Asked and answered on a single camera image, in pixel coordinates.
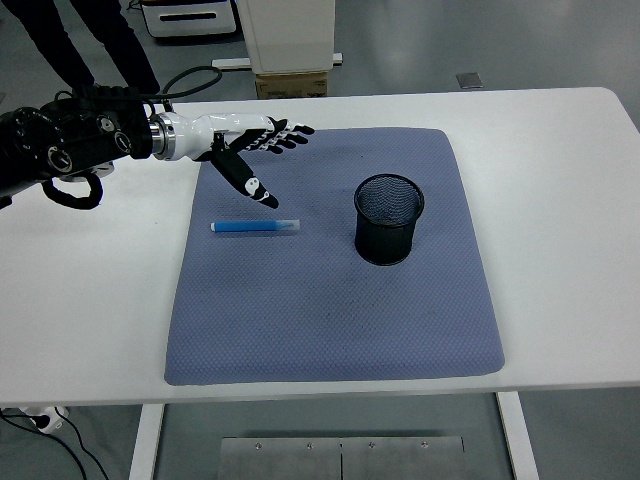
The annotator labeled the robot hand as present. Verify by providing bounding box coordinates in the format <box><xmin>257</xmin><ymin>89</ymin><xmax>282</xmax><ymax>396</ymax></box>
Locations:
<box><xmin>172</xmin><ymin>112</ymin><xmax>317</xmax><ymax>210</ymax></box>

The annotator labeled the blue marker with clear cap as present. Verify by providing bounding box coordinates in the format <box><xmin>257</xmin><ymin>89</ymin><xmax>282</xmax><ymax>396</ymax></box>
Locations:
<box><xmin>209</xmin><ymin>217</ymin><xmax>302</xmax><ymax>236</ymax></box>

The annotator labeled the black mesh pen holder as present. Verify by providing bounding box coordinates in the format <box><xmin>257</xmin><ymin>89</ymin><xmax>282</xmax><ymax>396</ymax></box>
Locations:
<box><xmin>353</xmin><ymin>173</ymin><xmax>425</xmax><ymax>267</ymax></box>

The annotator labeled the cardboard box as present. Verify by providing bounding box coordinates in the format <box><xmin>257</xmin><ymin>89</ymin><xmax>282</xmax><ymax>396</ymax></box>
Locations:
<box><xmin>254</xmin><ymin>71</ymin><xmax>330</xmax><ymax>101</ymax></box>

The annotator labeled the low white appliance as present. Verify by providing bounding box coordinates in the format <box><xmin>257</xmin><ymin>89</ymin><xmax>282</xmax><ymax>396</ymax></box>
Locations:
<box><xmin>141</xmin><ymin>0</ymin><xmax>238</xmax><ymax>40</ymax></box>

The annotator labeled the blue textured mat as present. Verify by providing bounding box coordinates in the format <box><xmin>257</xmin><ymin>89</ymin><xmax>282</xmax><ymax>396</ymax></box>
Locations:
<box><xmin>163</xmin><ymin>127</ymin><xmax>505</xmax><ymax>387</ymax></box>

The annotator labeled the white table leg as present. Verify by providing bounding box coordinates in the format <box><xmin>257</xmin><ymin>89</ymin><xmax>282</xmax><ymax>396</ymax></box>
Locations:
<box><xmin>494</xmin><ymin>390</ymin><xmax>540</xmax><ymax>480</ymax></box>
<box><xmin>127</xmin><ymin>403</ymin><xmax>166</xmax><ymax>480</ymax></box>

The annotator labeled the white power strip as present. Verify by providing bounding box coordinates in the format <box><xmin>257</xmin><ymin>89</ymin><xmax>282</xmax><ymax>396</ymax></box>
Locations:
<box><xmin>19</xmin><ymin>405</ymin><xmax>69</xmax><ymax>434</ymax></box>

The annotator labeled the grey metal plate with screws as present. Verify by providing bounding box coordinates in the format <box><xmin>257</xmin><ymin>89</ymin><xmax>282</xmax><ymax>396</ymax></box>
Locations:
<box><xmin>218</xmin><ymin>435</ymin><xmax>465</xmax><ymax>480</ymax></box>

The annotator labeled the black floor cable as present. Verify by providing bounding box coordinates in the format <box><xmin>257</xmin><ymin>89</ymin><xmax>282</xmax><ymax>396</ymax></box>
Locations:
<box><xmin>0</xmin><ymin>409</ymin><xmax>109</xmax><ymax>480</ymax></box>

